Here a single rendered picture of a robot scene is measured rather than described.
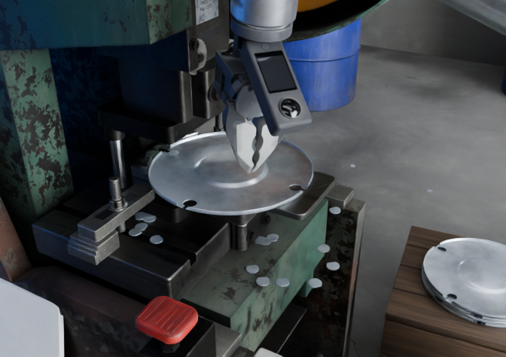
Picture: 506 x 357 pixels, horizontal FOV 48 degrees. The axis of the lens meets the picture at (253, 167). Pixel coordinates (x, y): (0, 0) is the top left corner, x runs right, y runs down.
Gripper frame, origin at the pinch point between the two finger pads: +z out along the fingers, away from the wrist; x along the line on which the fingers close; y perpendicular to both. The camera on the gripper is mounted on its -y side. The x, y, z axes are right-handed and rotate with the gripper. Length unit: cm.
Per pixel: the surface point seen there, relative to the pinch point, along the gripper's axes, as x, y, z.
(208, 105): -0.6, 19.8, 2.5
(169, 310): 13.9, -8.8, 13.8
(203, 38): -1.4, 25.9, -6.3
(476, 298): -61, 2, 52
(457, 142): -169, 117, 108
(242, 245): -4.8, 10.5, 26.5
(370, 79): -179, 209, 124
